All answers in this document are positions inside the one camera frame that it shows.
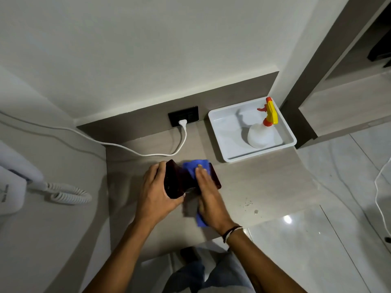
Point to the white wall hair dryer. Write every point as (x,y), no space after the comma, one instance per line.
(12,186)

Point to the person's right hand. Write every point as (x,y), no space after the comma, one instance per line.
(212,204)

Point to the person's right forearm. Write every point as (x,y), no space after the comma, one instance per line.
(259,265)

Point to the person's blue jeans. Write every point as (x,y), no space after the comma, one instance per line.
(213,274)

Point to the person's left forearm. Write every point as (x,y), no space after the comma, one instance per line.
(122,259)

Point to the dark red glossy tray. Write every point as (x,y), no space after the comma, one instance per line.
(175,181)

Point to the blue cleaning cloth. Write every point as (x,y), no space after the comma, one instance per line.
(191,169)

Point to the black wall socket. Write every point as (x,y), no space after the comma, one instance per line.
(178,114)

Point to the person's right fingers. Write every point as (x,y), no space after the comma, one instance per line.
(202,178)

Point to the person's left thumb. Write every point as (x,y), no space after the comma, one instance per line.
(178,200)

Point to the white spray bottle yellow nozzle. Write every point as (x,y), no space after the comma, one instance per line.
(259,135)

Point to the person's left hand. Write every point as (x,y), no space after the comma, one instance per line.
(152,198)

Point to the white plastic tray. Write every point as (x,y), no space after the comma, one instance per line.
(226,134)

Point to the dark wrist bands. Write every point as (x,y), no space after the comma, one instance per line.
(230,233)

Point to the person's dark shoe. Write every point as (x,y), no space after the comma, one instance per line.
(190,254)

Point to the wooden shelf cabinet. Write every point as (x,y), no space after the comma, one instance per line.
(336,103)

